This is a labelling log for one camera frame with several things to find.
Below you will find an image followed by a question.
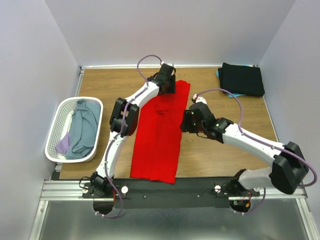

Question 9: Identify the red t shirt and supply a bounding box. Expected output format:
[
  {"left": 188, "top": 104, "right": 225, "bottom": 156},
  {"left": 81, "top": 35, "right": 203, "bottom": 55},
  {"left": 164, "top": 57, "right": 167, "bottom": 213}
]
[{"left": 130, "top": 80, "right": 191, "bottom": 184}]

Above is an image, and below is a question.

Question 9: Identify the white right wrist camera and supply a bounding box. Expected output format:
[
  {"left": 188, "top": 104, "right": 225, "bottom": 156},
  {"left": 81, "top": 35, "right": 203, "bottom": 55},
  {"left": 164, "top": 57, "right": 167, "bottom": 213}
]
[{"left": 191, "top": 94, "right": 208, "bottom": 105}]

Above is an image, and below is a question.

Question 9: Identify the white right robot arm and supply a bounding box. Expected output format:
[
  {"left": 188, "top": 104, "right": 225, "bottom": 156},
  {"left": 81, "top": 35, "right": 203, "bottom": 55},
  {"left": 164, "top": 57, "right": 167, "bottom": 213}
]
[{"left": 180, "top": 102, "right": 309, "bottom": 196}]

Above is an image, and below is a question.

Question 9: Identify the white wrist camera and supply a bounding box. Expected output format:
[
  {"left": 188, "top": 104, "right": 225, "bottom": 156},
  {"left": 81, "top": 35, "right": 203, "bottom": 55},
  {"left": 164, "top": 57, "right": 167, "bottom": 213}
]
[
  {"left": 160, "top": 61, "right": 174, "bottom": 68},
  {"left": 191, "top": 94, "right": 208, "bottom": 105}
]

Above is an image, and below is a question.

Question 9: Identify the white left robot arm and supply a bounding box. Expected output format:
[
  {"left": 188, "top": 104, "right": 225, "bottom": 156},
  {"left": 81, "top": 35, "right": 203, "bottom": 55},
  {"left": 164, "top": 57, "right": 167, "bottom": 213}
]
[{"left": 90, "top": 62, "right": 176, "bottom": 198}]

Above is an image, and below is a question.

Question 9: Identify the white laundry basket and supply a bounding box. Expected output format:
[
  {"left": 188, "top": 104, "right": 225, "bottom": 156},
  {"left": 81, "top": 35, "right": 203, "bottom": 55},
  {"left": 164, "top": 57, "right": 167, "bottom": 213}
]
[{"left": 44, "top": 96, "right": 104, "bottom": 164}]

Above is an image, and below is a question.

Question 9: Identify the lavender t shirt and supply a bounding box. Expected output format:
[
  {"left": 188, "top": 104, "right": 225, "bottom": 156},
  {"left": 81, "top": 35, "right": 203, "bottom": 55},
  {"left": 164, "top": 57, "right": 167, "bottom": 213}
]
[{"left": 55, "top": 132, "right": 71, "bottom": 155}]

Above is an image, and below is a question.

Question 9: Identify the cyan folded t shirt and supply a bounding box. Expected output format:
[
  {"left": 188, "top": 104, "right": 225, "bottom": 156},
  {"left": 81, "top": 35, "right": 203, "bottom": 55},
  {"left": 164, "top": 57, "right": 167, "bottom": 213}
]
[{"left": 217, "top": 62, "right": 255, "bottom": 96}]

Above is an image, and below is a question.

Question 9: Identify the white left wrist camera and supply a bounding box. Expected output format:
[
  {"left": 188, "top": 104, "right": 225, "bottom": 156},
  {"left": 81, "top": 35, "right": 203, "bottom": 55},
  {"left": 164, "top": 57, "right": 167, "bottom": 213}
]
[{"left": 160, "top": 61, "right": 174, "bottom": 68}]

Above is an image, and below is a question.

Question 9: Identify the black folded t shirt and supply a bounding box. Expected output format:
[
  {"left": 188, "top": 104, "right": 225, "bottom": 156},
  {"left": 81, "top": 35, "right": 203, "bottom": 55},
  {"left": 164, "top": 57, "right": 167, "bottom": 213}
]
[{"left": 217, "top": 62, "right": 265, "bottom": 97}]

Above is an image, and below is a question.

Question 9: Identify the aluminium frame rail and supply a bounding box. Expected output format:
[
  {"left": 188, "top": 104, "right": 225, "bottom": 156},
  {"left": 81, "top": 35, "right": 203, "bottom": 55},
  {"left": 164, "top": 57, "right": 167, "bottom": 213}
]
[{"left": 40, "top": 180, "right": 308, "bottom": 201}]

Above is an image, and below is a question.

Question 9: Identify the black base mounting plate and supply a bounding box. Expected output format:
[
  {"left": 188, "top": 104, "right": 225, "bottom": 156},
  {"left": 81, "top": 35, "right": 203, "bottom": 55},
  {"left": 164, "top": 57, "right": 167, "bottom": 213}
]
[{"left": 81, "top": 176, "right": 260, "bottom": 216}]

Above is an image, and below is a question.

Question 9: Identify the grey blue t shirt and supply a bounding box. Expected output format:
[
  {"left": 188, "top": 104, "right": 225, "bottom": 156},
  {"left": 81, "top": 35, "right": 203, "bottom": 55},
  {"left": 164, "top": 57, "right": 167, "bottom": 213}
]
[{"left": 65, "top": 99, "right": 101, "bottom": 160}]

